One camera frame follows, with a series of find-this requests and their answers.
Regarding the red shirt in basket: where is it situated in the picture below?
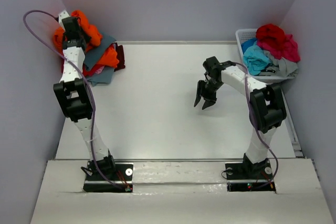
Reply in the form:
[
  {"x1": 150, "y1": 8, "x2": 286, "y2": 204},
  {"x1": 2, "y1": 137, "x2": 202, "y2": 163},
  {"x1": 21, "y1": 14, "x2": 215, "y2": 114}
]
[{"x1": 256, "y1": 24, "x2": 286, "y2": 50}]

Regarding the dark maroon folded shirt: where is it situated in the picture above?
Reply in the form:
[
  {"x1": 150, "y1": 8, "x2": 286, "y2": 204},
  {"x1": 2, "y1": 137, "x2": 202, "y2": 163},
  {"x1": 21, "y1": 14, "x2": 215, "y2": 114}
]
[{"x1": 114, "y1": 43, "x2": 125, "y2": 72}]

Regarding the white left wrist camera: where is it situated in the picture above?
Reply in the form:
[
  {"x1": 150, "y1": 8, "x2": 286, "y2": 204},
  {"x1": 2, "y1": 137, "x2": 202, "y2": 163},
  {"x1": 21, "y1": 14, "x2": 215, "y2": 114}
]
[{"x1": 58, "y1": 10, "x2": 71, "y2": 30}]

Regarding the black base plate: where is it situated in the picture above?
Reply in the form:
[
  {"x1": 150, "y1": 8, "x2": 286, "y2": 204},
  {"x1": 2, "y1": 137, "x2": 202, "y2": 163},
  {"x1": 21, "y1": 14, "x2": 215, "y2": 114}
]
[
  {"x1": 221, "y1": 163, "x2": 276, "y2": 193},
  {"x1": 81, "y1": 162, "x2": 133, "y2": 193}
]

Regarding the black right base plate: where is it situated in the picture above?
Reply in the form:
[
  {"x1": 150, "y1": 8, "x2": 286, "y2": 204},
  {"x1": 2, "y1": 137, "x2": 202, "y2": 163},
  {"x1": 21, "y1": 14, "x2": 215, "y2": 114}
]
[{"x1": 221, "y1": 163, "x2": 276, "y2": 193}]

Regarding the orange folded shirt on pile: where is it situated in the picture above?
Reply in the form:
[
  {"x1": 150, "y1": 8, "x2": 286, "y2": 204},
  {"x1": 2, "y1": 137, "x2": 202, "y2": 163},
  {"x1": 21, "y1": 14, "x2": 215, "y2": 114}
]
[{"x1": 52, "y1": 27, "x2": 65, "y2": 54}]

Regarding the grey shirt in basket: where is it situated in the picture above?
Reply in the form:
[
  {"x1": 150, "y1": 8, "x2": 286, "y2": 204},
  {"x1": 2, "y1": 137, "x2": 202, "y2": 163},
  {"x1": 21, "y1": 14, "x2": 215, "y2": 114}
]
[{"x1": 260, "y1": 50, "x2": 298, "y2": 78}]

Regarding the grey-blue folded shirt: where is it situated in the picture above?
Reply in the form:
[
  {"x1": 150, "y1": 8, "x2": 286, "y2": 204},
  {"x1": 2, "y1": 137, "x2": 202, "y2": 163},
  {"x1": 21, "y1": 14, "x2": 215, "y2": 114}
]
[{"x1": 83, "y1": 34, "x2": 119, "y2": 87}]

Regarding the teal shirt in basket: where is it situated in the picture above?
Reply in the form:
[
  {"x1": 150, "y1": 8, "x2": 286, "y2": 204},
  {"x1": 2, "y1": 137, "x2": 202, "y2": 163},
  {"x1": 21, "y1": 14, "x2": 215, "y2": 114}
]
[{"x1": 241, "y1": 38, "x2": 271, "y2": 76}]

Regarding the orange t shirt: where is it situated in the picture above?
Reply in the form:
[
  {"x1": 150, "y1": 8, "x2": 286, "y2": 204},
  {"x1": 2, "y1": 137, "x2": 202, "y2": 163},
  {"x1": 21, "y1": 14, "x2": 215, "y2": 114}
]
[{"x1": 71, "y1": 10, "x2": 103, "y2": 52}]

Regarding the pink folded shirt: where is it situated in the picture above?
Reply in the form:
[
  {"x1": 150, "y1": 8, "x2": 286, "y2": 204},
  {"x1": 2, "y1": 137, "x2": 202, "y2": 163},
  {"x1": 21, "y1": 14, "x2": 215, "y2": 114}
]
[{"x1": 94, "y1": 66, "x2": 105, "y2": 74}]

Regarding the red folded shirt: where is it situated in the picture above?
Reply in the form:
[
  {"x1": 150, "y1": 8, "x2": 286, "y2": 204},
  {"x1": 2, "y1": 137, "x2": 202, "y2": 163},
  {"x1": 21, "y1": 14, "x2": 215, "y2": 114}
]
[{"x1": 60, "y1": 44, "x2": 120, "y2": 78}]

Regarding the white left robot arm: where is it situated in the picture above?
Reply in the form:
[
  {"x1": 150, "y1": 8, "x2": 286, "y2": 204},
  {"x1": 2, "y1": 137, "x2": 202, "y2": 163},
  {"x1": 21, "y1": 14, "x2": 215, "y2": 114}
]
[{"x1": 53, "y1": 13, "x2": 117, "y2": 184}]

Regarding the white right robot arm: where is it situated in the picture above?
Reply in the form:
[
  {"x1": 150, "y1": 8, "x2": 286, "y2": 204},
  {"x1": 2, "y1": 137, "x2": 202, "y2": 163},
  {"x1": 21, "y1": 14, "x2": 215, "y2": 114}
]
[{"x1": 194, "y1": 57, "x2": 287, "y2": 180}]

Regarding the magenta shirt in basket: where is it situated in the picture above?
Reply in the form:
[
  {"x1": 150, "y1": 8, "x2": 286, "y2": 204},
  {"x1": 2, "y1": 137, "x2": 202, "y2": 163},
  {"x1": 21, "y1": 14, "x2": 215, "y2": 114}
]
[{"x1": 257, "y1": 34, "x2": 301, "y2": 63}]

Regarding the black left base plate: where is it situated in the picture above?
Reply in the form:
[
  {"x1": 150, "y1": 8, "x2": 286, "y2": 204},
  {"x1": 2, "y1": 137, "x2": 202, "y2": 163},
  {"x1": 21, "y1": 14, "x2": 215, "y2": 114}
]
[{"x1": 81, "y1": 162, "x2": 133, "y2": 193}]

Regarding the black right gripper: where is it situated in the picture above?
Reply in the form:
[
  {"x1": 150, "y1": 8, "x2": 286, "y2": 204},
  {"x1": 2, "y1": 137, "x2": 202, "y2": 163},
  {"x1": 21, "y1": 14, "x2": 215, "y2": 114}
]
[{"x1": 194, "y1": 79, "x2": 224, "y2": 110}]

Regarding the white plastic laundry basket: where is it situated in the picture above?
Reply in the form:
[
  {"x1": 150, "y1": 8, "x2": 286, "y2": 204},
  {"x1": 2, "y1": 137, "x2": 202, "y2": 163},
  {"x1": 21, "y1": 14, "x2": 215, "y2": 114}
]
[{"x1": 235, "y1": 28, "x2": 294, "y2": 83}]

